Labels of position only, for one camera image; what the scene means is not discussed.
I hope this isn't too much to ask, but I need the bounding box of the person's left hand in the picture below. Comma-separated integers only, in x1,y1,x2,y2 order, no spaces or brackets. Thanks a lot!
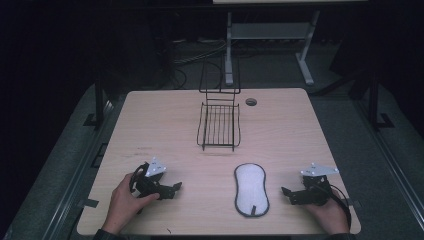
101,172,161,235

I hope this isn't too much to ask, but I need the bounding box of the bundle of floor cables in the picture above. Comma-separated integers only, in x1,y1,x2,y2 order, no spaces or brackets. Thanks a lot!
163,37,231,88

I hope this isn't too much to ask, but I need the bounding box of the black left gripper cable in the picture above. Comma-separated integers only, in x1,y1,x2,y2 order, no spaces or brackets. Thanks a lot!
129,161,150,195

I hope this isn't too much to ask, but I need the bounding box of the grey metal stand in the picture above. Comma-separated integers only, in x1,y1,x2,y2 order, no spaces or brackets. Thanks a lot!
223,9,322,86

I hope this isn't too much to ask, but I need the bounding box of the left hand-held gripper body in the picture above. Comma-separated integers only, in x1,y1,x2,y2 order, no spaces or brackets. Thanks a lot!
133,157,175,201

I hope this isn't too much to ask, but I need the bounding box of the black wire rack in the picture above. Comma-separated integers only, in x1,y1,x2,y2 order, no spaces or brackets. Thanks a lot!
196,55,242,153

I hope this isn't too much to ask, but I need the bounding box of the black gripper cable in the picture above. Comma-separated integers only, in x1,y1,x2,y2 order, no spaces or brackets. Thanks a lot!
319,183,353,232
129,161,150,195

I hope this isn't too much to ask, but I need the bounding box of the person's right hand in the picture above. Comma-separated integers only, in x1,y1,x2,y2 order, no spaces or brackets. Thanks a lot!
304,189,350,235

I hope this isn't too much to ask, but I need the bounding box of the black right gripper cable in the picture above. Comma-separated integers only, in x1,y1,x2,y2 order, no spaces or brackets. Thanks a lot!
319,183,353,232

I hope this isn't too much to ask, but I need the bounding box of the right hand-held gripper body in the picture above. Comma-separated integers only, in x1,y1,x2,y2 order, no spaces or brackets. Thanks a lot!
291,162,340,206

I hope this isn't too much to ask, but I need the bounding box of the white pad with dark edge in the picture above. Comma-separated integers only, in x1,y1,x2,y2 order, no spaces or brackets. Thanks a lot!
233,162,270,218

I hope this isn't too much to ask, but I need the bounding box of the black metal post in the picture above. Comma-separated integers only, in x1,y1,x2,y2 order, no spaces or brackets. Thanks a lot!
368,71,395,132
83,78,108,129

